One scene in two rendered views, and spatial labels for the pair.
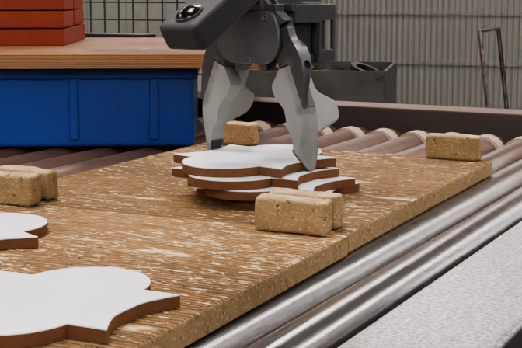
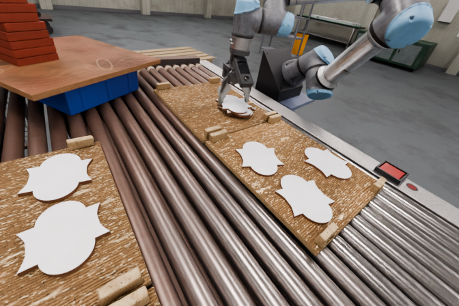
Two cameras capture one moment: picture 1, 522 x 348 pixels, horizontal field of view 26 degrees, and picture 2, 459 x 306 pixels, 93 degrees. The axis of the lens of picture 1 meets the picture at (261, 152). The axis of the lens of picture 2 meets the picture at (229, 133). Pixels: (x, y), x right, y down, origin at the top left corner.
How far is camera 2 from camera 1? 1.05 m
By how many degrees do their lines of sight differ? 68
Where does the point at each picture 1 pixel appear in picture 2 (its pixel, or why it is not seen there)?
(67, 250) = (277, 147)
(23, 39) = (41, 59)
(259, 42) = not seen: hidden behind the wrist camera
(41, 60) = (104, 77)
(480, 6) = not seen: outside the picture
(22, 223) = (258, 145)
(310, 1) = not seen: hidden behind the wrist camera
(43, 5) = (45, 44)
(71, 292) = (324, 158)
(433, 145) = (212, 80)
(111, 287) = (321, 153)
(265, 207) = (273, 119)
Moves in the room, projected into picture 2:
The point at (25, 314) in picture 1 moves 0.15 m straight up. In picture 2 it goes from (339, 167) to (363, 124)
